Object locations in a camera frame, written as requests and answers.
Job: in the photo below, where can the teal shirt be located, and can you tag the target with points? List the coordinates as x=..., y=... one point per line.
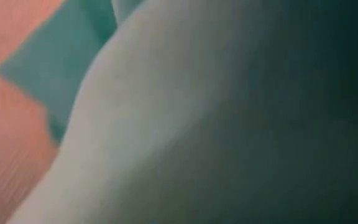
x=57, y=62

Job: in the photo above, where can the cream white shirt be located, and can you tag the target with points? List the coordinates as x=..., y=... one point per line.
x=154, y=109

